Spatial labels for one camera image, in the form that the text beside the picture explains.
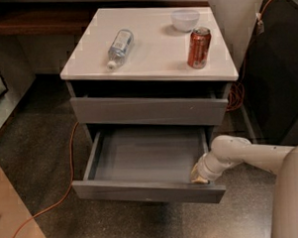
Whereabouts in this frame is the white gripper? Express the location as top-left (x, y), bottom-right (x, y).
top-left (191, 152), bottom-right (231, 184)

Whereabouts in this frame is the grey drawer cabinet white top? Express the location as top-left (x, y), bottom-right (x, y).
top-left (57, 1), bottom-right (244, 153)

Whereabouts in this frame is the dark wooden shelf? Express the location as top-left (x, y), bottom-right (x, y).
top-left (0, 0), bottom-right (210, 36)

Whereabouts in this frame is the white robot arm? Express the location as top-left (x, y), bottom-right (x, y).
top-left (190, 135), bottom-right (298, 238)

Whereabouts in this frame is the grey top drawer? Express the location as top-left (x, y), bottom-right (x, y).
top-left (70, 97), bottom-right (228, 126)

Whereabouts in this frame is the clear plastic water bottle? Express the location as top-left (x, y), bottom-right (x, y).
top-left (107, 29), bottom-right (134, 71)

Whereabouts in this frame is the orange extension cable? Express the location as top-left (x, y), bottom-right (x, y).
top-left (2, 122), bottom-right (85, 238)

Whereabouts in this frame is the grey drawer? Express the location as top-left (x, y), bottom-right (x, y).
top-left (70, 97), bottom-right (228, 126)
top-left (72, 126), bottom-right (226, 203)

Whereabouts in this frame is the red coke can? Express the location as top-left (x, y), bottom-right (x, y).
top-left (187, 27), bottom-right (212, 69)

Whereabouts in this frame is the white bowl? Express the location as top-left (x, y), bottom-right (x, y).
top-left (170, 9), bottom-right (200, 32)

